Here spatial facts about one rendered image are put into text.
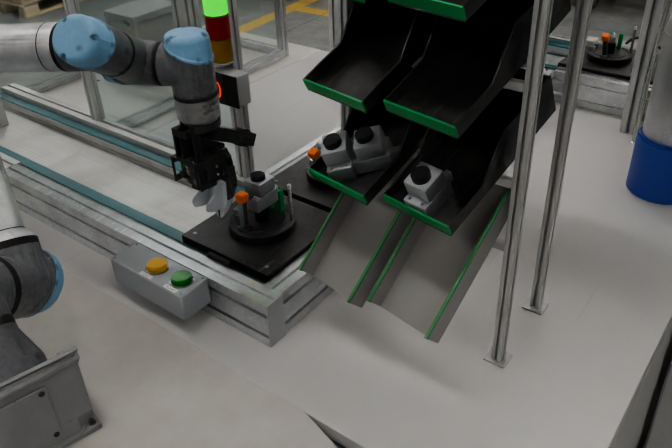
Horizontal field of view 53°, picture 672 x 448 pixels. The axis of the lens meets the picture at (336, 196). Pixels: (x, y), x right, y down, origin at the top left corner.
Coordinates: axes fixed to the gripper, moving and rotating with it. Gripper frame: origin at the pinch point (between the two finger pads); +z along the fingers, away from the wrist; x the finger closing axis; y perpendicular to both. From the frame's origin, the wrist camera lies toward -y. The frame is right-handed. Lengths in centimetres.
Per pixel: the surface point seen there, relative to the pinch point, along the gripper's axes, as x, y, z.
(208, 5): -18.4, -19.9, -31.5
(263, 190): 1.9, -9.5, 0.0
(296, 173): -8.6, -31.3, 9.9
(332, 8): -63, -117, 1
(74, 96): -119, -44, 20
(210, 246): -4.2, 1.1, 9.9
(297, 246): 10.3, -8.9, 10.0
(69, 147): -77, -14, 15
